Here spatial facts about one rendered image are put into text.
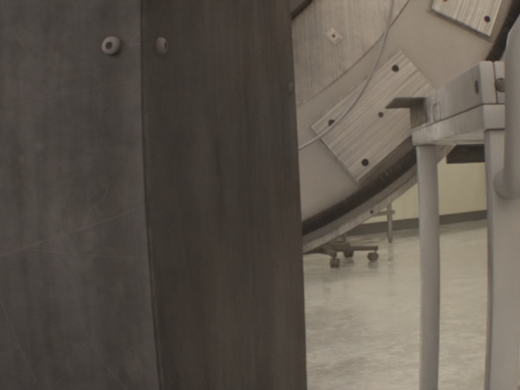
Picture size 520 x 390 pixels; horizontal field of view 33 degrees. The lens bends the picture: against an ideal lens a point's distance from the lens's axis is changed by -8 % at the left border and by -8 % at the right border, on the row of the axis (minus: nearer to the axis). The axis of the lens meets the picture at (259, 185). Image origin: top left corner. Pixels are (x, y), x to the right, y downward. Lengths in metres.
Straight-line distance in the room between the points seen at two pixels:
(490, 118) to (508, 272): 0.11
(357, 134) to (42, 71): 0.90
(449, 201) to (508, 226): 8.71
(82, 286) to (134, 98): 0.09
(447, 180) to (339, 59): 8.07
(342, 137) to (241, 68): 0.74
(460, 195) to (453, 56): 8.20
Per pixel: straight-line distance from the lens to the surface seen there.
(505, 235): 0.67
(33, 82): 0.43
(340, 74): 1.31
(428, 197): 1.18
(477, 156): 1.55
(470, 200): 9.64
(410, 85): 1.30
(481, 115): 0.67
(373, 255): 6.10
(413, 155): 1.28
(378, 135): 1.29
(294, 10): 1.27
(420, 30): 1.33
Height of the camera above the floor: 0.62
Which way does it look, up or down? 1 degrees down
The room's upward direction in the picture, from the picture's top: 3 degrees counter-clockwise
